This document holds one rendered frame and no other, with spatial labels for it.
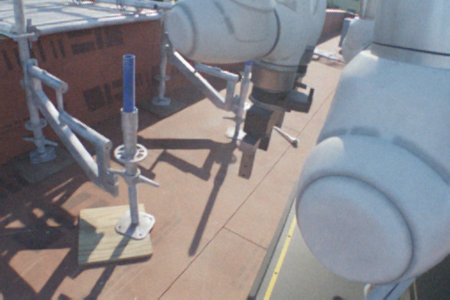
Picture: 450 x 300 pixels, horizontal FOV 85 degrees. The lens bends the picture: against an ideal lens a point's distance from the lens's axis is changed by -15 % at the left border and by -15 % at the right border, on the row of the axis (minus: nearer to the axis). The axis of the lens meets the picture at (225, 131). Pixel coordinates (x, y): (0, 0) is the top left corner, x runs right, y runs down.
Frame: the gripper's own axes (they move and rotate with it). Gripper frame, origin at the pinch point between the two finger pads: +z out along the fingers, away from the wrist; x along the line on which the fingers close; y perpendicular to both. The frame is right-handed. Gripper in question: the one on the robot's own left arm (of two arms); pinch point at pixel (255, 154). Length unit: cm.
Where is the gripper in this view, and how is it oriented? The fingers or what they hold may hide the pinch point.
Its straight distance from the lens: 67.7
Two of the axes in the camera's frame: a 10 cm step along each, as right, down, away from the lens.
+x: -4.0, 4.0, -8.2
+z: -1.3, 8.6, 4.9
